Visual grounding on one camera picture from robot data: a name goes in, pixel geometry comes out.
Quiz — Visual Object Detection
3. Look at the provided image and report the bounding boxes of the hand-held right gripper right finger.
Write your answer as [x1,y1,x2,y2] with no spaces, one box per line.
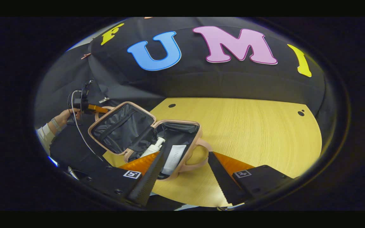
[207,151,295,207]

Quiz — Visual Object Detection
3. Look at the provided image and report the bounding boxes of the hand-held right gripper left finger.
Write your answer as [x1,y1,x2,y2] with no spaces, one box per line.
[84,151,166,208]

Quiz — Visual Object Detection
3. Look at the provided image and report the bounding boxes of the white pump bottle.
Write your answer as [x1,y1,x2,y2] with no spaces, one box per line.
[140,137,166,158]

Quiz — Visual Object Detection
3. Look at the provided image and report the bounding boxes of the beige cream tube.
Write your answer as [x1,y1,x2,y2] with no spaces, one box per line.
[160,145,187,176]

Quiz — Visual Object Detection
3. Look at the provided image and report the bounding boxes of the white cable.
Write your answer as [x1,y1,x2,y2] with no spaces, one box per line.
[71,90,104,161]

